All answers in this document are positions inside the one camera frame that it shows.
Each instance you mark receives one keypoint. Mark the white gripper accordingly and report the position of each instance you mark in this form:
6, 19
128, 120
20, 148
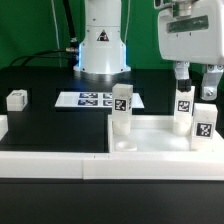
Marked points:
198, 38

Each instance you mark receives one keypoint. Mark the white square tabletop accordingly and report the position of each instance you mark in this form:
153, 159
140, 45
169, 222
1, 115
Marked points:
148, 134

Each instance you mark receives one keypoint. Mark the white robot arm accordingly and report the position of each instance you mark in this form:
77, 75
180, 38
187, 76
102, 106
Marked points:
102, 53

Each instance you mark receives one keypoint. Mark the white U-shaped obstacle fence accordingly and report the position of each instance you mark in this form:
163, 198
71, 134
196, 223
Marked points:
191, 165

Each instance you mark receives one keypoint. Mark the white marker plate with tags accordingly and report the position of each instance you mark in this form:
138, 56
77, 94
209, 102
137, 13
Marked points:
84, 99

